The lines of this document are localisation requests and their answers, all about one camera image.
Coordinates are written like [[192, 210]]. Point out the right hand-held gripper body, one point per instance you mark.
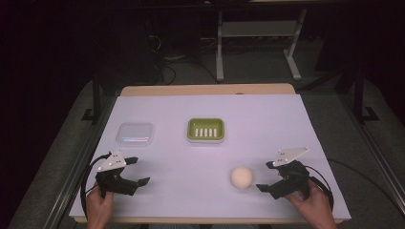
[[293, 178]]

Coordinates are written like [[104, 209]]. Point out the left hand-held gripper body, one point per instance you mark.
[[112, 181]]

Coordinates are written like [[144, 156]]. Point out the round cream soap ball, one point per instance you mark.
[[242, 177]]

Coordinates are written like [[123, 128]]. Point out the person's left hand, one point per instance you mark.
[[99, 206]]

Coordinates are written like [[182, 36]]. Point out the person's right hand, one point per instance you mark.
[[310, 203]]

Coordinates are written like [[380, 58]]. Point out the clear plastic box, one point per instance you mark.
[[135, 134]]

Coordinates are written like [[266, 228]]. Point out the white table cover sheet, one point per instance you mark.
[[197, 165]]

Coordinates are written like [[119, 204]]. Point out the black metal stand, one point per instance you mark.
[[359, 98], [96, 101]]

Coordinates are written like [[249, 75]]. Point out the green soap dish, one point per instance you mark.
[[206, 129]]

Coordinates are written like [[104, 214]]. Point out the wooden table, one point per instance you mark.
[[207, 89]]

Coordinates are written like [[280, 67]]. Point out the aluminium rail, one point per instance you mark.
[[78, 165], [379, 162]]

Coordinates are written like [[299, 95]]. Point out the white metal stand frame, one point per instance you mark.
[[258, 29]]

